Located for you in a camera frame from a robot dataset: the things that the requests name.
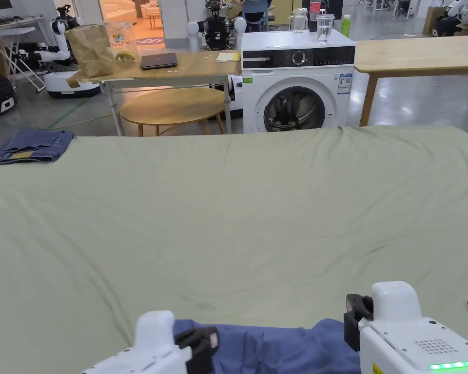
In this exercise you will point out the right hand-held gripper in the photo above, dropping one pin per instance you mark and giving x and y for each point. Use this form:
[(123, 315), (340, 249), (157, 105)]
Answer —
[(397, 343)]

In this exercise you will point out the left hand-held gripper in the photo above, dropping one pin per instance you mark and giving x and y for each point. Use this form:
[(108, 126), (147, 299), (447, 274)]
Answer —
[(156, 339)]

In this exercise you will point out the dark blue shirt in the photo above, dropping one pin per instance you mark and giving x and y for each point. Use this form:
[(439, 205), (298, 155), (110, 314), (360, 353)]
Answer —
[(280, 350)]

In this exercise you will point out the bed with pale green sheet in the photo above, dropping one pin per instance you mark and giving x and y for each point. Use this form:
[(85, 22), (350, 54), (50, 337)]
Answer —
[(234, 218)]

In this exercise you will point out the folded blue jeans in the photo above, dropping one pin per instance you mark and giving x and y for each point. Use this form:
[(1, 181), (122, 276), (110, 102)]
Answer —
[(31, 146)]

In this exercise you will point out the white washing machine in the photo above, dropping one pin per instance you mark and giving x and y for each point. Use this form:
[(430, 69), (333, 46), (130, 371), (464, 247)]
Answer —
[(257, 97)]

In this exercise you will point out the white robot with wheeled base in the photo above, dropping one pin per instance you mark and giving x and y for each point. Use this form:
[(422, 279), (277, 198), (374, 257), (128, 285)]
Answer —
[(60, 83)]

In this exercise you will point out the black robot with white shoulders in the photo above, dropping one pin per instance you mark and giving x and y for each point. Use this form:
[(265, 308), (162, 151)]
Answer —
[(218, 33)]

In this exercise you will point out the white and black robot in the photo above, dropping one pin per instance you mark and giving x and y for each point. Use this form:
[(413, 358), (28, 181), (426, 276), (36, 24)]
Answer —
[(458, 17)]

